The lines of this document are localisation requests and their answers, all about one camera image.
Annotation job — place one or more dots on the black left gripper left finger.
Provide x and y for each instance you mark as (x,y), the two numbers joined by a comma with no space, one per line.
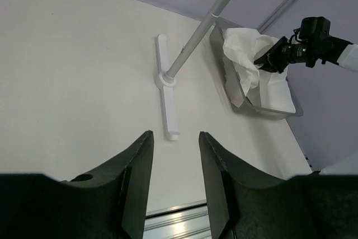
(109,201)

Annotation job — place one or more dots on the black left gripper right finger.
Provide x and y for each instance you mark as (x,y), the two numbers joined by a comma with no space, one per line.
(245,202)

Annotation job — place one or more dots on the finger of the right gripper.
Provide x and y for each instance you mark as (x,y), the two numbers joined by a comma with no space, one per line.
(262,62)

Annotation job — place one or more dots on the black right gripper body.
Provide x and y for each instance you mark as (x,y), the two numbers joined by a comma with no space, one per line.
(310,43)

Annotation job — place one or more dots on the white shirt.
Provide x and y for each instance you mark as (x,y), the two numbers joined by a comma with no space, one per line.
(242,46)

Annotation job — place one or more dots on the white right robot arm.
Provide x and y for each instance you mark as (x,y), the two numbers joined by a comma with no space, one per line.
(245,202)

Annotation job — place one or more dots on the grey plastic bin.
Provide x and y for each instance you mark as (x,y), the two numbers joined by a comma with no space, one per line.
(249,106)

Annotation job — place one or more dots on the silver clothes rack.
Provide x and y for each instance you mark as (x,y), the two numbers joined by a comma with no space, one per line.
(165,80)

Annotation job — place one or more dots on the aluminium mounting rail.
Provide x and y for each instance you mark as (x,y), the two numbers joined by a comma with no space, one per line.
(183,221)

